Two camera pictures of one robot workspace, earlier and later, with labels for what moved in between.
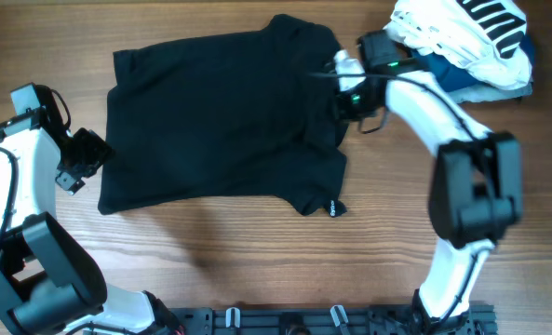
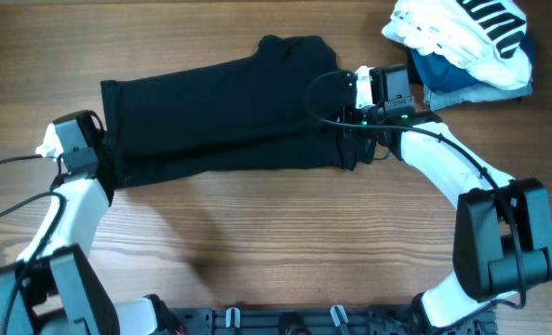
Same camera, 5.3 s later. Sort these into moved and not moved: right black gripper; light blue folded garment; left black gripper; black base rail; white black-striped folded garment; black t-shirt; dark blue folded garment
Moved: left black gripper; right black gripper; black t-shirt
Not moved: white black-striped folded garment; black base rail; dark blue folded garment; light blue folded garment
